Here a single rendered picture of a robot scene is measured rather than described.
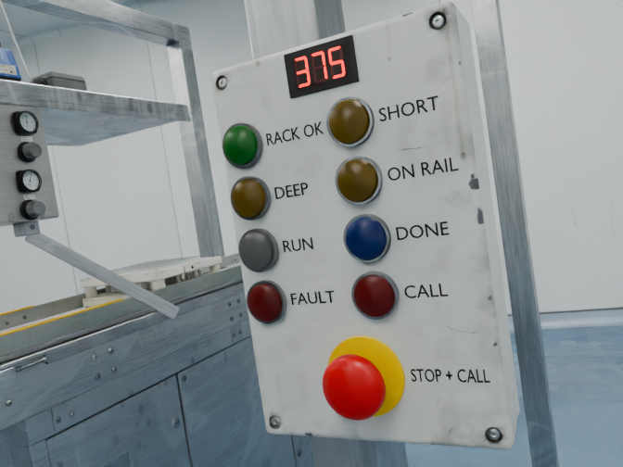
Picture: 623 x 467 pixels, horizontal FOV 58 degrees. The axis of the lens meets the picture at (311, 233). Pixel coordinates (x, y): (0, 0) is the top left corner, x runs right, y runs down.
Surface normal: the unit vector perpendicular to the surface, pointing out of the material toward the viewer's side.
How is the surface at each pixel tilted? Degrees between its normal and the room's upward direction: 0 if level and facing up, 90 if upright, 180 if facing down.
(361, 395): 91
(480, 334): 90
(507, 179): 90
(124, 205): 90
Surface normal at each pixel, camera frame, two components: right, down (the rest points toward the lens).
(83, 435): 0.88, -0.11
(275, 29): -0.45, 0.11
